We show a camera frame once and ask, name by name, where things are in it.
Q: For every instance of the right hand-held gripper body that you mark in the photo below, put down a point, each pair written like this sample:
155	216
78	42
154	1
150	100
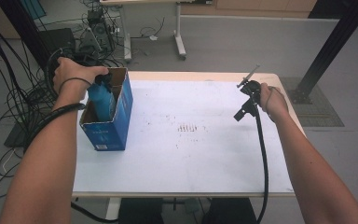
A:
252	91

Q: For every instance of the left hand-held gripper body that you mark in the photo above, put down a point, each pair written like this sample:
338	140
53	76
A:
84	59

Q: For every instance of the blue bottle with white cap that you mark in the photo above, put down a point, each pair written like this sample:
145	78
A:
101	102

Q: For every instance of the blue cardboard box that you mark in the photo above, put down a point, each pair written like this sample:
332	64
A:
112	133

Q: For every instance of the person's left hand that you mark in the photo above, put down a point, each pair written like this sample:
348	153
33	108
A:
73	70

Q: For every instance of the person's right hand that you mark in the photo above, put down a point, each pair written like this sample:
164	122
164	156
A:
273	101

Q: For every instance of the black hair band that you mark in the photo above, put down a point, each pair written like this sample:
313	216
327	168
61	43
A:
74	78

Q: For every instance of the black case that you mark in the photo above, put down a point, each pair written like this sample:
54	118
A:
57	42

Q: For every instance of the computer tower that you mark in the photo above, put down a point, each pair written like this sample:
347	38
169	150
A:
101	28

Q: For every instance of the white desk leg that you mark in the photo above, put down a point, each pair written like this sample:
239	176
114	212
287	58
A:
179	31
126	34

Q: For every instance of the white table mat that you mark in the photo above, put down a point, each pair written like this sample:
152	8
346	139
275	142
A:
199	155

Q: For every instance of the grey floor grating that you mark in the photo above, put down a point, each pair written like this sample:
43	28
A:
318	105

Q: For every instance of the wooden cabinet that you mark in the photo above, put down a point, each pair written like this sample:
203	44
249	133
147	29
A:
248	7

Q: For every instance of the person's right leg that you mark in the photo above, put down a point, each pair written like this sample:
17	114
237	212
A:
230	211

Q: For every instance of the person's leg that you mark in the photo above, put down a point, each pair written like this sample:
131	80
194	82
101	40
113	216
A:
230	211
141	211

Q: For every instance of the white table leg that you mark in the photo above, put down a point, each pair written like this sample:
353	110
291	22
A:
113	208

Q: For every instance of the person's left leg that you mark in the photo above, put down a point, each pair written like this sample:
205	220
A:
141	211

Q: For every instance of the black metal post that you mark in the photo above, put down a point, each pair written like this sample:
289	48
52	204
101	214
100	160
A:
24	34
332	43

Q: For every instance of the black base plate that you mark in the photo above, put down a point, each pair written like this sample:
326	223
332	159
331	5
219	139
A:
15	137

